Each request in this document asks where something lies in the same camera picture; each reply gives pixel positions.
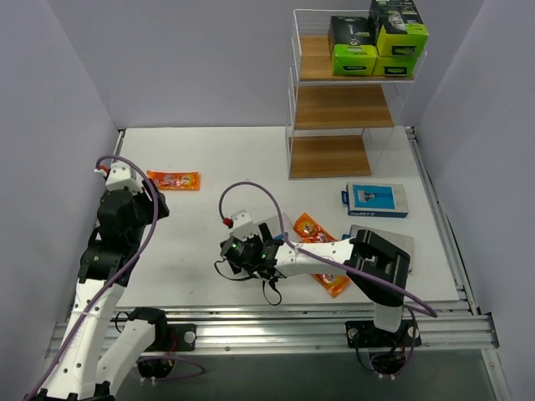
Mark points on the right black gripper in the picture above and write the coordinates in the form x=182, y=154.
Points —
x=233, y=259

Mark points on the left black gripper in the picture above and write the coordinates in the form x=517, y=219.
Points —
x=156, y=200

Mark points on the grey box blue razor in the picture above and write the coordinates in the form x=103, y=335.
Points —
x=405, y=243
x=275, y=229

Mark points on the tall green black razor box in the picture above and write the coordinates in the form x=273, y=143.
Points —
x=394, y=66

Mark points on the black green razor pack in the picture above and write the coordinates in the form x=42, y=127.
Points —
x=351, y=46

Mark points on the small black green razor box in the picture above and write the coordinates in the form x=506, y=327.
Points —
x=399, y=30

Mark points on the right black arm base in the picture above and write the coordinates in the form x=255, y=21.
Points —
x=364, y=334

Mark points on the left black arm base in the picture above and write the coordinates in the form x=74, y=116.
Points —
x=182, y=337

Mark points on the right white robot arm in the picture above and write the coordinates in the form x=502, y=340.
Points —
x=379, y=268

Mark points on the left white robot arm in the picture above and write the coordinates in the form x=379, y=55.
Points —
x=80, y=370

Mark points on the orange razor bag far left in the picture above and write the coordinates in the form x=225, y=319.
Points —
x=188, y=181

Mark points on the orange razor bag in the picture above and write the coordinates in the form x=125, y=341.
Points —
x=334, y=285
x=310, y=231
x=188, y=181

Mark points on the orange razor bag upper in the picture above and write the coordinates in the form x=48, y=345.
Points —
x=310, y=231

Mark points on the orange razor bag lower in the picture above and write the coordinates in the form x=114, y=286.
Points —
x=334, y=285

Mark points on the blue white razor box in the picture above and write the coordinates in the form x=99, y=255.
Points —
x=375, y=200

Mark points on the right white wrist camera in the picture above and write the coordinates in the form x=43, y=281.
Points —
x=241, y=225

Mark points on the aluminium mounting rail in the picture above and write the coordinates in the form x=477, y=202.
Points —
x=320, y=328

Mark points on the white wire wooden shelf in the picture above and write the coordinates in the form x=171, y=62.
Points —
x=337, y=126

